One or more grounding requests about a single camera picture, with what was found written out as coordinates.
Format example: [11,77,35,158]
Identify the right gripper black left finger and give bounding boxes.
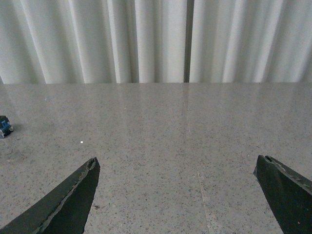
[0,158,100,234]

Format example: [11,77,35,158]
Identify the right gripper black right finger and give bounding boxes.
[253,155,312,234]

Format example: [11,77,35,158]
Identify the white pleated curtain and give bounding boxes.
[0,0,312,84]

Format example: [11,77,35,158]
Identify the green mushroom push button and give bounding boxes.
[0,116,14,138]

